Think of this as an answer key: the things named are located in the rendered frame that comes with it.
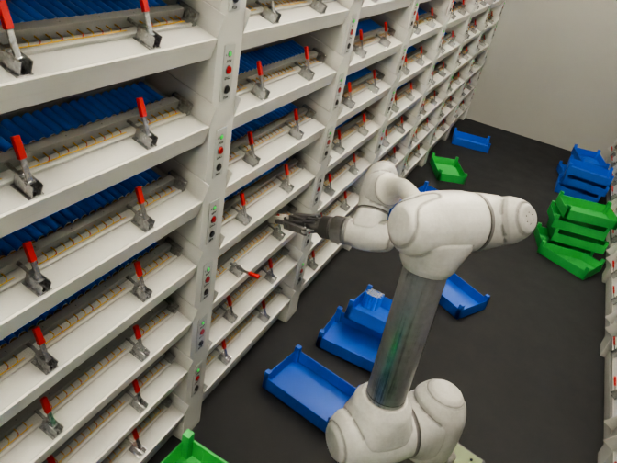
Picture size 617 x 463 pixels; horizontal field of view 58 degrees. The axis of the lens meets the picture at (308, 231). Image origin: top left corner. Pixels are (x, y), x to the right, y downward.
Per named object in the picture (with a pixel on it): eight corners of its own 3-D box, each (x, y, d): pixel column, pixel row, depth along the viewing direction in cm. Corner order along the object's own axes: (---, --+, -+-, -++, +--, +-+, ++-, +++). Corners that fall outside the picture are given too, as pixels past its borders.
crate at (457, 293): (485, 309, 265) (490, 296, 261) (456, 320, 254) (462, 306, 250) (441, 273, 285) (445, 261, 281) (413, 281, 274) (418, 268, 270)
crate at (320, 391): (359, 401, 202) (364, 387, 198) (328, 435, 187) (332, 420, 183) (295, 358, 215) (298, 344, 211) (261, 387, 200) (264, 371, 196)
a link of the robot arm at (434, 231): (410, 473, 145) (338, 492, 136) (380, 427, 158) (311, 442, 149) (510, 208, 113) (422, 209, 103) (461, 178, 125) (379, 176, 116)
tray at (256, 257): (301, 229, 208) (312, 211, 203) (207, 313, 160) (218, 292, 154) (260, 198, 211) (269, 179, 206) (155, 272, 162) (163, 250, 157)
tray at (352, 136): (376, 134, 255) (391, 109, 247) (321, 176, 206) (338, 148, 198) (341, 109, 258) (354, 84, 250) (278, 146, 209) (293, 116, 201)
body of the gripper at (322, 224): (327, 243, 178) (301, 239, 182) (338, 233, 185) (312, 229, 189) (327, 222, 175) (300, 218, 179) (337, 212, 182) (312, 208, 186)
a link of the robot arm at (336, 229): (353, 238, 183) (337, 234, 186) (353, 212, 179) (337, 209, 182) (343, 250, 176) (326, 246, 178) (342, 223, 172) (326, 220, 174)
